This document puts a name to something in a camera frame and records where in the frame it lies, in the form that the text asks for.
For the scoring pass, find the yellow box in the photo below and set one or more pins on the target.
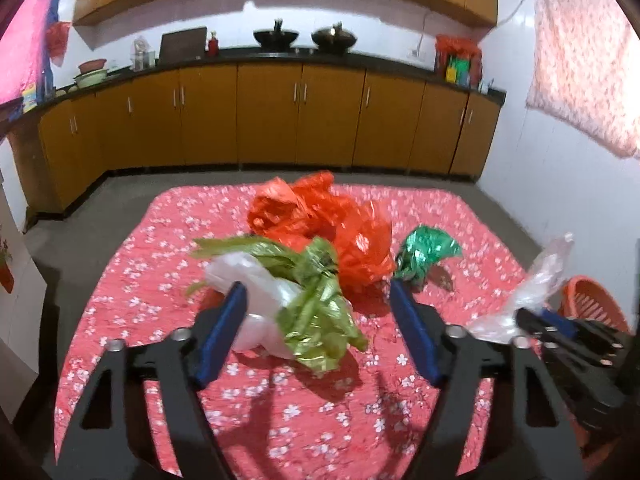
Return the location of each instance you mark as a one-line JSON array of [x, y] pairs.
[[451, 75]]

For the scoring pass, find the green box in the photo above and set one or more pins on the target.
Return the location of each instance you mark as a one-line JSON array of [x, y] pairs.
[[462, 66]]

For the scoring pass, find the black pot with lid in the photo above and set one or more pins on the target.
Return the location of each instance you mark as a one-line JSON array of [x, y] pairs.
[[332, 37]]

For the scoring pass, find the wooden lower cabinets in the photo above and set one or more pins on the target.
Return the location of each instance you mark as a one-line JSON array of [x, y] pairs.
[[325, 115]]

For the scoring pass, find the red floral tablecloth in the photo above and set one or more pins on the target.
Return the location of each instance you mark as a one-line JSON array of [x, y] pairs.
[[300, 410]]

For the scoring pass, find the orange plastic bag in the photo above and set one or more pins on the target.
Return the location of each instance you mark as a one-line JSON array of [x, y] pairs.
[[295, 210]]

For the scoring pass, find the blue and yellow packet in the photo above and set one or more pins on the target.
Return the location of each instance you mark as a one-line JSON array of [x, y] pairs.
[[30, 97]]

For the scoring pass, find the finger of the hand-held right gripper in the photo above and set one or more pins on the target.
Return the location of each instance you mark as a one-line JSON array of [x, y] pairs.
[[535, 321], [557, 319]]

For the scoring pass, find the green foil bag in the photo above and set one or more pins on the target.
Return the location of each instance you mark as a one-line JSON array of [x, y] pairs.
[[425, 250]]

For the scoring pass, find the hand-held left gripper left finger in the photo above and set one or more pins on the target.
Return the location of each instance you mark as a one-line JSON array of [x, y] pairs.
[[220, 335]]

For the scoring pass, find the clear plastic bottle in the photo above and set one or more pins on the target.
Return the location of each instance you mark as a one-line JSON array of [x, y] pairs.
[[141, 54]]

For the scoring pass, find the black wok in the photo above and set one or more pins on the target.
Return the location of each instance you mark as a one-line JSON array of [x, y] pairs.
[[276, 37]]

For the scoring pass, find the pink door curtain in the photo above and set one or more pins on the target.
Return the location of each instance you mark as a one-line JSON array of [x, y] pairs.
[[25, 40]]

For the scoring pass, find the hanging red plastic bag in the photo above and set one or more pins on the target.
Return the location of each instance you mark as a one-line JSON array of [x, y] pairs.
[[57, 40]]

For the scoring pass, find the white cabinet panel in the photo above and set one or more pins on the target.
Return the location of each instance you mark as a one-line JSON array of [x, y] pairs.
[[20, 310]]

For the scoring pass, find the gold-green foil bag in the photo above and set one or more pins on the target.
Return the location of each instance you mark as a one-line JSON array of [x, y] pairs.
[[320, 320]]

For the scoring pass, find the red plastic basket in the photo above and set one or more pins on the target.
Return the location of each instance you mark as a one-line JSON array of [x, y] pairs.
[[590, 300]]

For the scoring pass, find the red spotted plastic bag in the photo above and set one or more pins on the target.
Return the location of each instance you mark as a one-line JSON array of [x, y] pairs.
[[365, 255]]

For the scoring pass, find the stacked bowls on counter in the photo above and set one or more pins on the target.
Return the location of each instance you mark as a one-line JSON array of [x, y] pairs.
[[91, 78]]

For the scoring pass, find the pink floral curtain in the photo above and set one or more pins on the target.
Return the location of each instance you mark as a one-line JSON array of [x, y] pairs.
[[585, 60]]

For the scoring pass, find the white plastic bag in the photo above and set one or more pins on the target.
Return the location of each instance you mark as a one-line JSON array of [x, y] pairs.
[[260, 310]]

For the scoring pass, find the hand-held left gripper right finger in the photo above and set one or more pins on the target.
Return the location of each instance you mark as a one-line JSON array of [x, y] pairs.
[[415, 335]]

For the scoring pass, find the pink basin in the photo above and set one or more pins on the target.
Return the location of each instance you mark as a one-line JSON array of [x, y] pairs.
[[92, 65]]

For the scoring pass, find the red bag over jars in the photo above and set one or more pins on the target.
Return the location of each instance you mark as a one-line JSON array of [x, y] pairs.
[[457, 47]]

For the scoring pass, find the clear plastic bag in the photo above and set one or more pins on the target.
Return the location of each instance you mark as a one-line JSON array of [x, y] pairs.
[[542, 275]]

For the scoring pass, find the black kitchen countertop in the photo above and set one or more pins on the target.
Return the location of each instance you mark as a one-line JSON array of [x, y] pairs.
[[390, 62]]

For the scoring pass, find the dark cutting board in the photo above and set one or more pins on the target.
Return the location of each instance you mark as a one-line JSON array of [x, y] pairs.
[[182, 45]]

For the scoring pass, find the small red bottle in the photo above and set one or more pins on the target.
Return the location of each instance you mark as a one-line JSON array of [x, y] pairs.
[[213, 45]]

